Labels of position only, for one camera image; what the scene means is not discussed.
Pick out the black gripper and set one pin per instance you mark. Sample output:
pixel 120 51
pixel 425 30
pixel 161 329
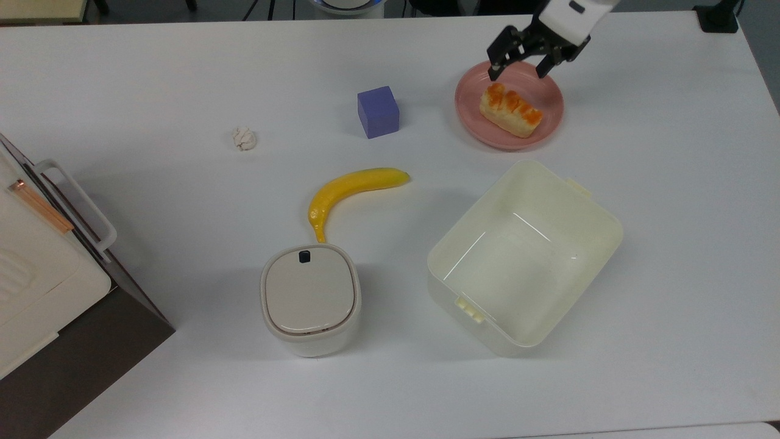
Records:
pixel 548 42

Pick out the toy bread with orange topping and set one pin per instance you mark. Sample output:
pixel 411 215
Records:
pixel 510 111

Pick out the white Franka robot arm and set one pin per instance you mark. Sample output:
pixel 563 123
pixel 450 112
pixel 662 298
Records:
pixel 576 15

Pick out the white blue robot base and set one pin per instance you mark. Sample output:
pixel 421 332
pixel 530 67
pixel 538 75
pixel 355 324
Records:
pixel 346 5

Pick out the pink plastic plate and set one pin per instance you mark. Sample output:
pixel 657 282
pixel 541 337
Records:
pixel 475 119

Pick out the purple cube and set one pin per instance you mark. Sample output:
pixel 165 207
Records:
pixel 378 113

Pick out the black table clamp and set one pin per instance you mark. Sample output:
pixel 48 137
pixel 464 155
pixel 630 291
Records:
pixel 719 17

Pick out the cream plastic tub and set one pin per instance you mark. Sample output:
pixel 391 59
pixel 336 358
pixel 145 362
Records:
pixel 524 274

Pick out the yellow toy banana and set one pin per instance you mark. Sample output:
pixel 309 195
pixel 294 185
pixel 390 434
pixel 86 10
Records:
pixel 347 186

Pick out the crumpled white paper ball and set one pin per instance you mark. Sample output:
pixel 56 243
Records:
pixel 244 139

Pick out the cream mini trash can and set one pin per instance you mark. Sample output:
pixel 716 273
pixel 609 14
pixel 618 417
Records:
pixel 309 299

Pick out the beige side table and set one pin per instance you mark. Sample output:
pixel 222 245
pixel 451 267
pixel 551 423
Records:
pixel 39 9

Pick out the orange strip on cream box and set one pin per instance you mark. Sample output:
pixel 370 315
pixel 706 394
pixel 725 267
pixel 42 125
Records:
pixel 42 207

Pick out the white toaster oven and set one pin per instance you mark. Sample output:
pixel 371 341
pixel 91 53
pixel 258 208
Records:
pixel 91 366

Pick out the cream toy microwave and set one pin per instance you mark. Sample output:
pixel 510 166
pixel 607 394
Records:
pixel 36 286

